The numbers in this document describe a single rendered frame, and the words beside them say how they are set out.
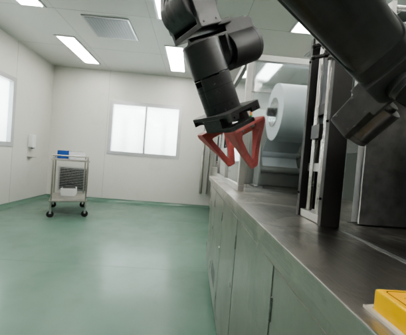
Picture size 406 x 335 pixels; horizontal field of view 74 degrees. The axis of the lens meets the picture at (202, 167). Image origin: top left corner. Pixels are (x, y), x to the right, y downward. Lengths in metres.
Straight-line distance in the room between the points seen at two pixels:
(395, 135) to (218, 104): 0.61
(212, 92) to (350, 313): 0.32
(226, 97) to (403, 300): 0.31
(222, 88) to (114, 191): 5.82
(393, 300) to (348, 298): 0.06
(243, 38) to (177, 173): 5.52
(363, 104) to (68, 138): 6.26
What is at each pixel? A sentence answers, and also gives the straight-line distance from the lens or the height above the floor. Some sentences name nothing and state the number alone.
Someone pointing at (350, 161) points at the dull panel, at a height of 1.10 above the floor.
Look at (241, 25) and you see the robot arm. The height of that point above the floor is 1.26.
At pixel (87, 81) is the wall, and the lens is 6.53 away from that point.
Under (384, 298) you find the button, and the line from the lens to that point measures 0.35.
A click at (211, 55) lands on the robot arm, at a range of 0.41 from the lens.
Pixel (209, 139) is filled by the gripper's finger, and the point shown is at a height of 1.08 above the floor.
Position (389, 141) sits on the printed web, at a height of 1.14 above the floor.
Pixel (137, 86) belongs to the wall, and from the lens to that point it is 6.22.
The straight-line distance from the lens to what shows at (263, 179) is 1.42.
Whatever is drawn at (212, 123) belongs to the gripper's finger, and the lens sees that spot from 0.42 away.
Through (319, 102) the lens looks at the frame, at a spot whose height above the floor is 1.24.
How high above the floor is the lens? 1.04
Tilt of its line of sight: 2 degrees down
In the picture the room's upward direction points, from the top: 5 degrees clockwise
